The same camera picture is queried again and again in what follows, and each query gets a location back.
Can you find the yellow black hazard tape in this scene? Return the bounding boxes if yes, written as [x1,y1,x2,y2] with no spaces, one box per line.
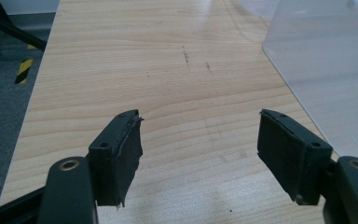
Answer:
[14,58,34,85]

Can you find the white translucent plastic sheet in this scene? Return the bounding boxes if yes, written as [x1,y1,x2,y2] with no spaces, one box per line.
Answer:
[238,0,358,165]

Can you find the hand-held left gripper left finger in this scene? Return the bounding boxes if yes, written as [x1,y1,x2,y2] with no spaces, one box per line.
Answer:
[88,108,145,208]

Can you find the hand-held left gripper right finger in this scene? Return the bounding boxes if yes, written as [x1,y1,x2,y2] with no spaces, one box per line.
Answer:
[256,108,334,206]

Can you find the black metal stand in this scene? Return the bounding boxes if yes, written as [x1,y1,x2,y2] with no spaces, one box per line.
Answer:
[0,0,48,63]

